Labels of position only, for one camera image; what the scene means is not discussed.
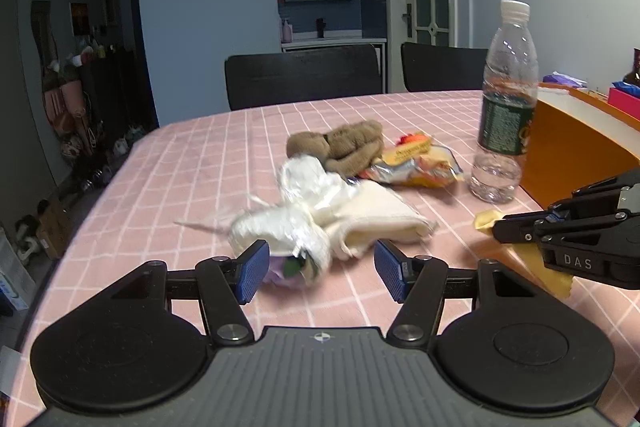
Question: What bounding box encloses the clear plastic water bottle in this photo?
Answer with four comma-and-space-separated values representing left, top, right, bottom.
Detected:
469, 0, 540, 204

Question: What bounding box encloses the white crinkled plastic bag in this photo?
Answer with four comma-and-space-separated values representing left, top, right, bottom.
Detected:
180, 155, 359, 288

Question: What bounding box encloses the black chair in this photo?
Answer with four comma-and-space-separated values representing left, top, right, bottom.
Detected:
400, 43, 488, 92
224, 51, 380, 111

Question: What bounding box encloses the purple tissue pack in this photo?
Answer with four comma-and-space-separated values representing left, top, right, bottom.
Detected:
542, 72, 588, 89

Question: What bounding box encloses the gold foil snack bag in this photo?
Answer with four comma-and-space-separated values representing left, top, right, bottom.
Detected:
358, 132, 463, 189

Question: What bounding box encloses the brown plush toy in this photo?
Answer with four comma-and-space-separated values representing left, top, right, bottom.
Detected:
286, 121, 384, 178

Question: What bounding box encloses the blue packet on red box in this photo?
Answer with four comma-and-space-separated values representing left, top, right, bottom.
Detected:
612, 80, 640, 98

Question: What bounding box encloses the pink checkered tablecloth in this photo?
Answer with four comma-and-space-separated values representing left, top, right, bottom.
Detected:
2, 91, 639, 426

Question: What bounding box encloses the orange cardboard box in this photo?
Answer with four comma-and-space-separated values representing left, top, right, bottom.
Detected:
521, 83, 639, 207

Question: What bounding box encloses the brown liquor bottle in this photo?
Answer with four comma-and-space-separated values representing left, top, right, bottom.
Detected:
624, 48, 640, 86

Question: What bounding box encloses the black chair left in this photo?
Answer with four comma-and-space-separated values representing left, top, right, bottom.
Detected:
224, 51, 380, 111

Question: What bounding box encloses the black chair right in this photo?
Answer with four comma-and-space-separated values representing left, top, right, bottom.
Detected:
400, 43, 488, 92

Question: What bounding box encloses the red box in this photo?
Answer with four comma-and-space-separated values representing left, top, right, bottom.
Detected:
608, 87, 640, 120

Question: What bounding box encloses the white cream cloth mitt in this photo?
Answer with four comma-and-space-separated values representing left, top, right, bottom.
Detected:
322, 180, 438, 260

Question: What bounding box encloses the dark sideboard with clutter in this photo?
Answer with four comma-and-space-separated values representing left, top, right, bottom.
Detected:
40, 43, 158, 166

